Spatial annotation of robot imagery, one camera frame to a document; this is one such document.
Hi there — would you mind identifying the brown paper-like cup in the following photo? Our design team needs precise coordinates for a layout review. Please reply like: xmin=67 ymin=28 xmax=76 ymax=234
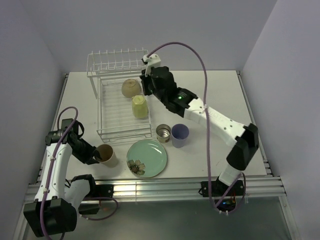
xmin=97 ymin=144 xmax=118 ymax=168

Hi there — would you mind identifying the beige ceramic bowl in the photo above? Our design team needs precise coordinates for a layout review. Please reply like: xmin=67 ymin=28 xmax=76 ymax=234
xmin=121 ymin=78 xmax=141 ymax=98

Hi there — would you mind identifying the pale yellow mug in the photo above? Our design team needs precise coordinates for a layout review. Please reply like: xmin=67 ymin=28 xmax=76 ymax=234
xmin=131 ymin=95 xmax=149 ymax=119

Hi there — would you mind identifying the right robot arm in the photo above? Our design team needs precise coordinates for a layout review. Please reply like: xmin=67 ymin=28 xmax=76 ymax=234
xmin=121 ymin=66 xmax=259 ymax=195

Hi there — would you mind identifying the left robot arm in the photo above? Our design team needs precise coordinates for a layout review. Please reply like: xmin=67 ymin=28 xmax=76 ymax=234
xmin=23 ymin=118 xmax=100 ymax=238

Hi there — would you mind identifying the small metal-lined beige cup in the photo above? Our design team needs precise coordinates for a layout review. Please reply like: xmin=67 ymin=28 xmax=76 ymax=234
xmin=155 ymin=124 xmax=171 ymax=143

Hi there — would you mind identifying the green floral plate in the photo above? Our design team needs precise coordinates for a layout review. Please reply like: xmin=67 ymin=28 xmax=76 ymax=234
xmin=126 ymin=139 xmax=168 ymax=178

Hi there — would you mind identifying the lavender plastic cup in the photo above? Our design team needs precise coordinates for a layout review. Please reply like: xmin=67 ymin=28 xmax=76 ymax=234
xmin=171 ymin=123 xmax=190 ymax=148

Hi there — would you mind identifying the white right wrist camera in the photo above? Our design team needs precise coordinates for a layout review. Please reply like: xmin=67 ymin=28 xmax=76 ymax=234
xmin=142 ymin=54 xmax=161 ymax=77

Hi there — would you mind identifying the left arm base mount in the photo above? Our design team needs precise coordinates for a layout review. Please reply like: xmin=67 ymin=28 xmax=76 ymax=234
xmin=78 ymin=184 xmax=114 ymax=216

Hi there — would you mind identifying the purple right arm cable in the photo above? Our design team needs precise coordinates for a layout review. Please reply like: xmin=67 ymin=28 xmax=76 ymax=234
xmin=147 ymin=41 xmax=247 ymax=216

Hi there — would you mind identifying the white wire dish rack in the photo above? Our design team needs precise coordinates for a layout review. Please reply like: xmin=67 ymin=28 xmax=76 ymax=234
xmin=86 ymin=48 xmax=152 ymax=145

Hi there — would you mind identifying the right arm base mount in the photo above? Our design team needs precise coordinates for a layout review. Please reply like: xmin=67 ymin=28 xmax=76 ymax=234
xmin=198 ymin=180 xmax=246 ymax=198

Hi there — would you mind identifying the aluminium frame rail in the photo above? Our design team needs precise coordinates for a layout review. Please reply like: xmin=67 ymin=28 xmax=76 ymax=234
xmin=24 ymin=174 xmax=286 ymax=204

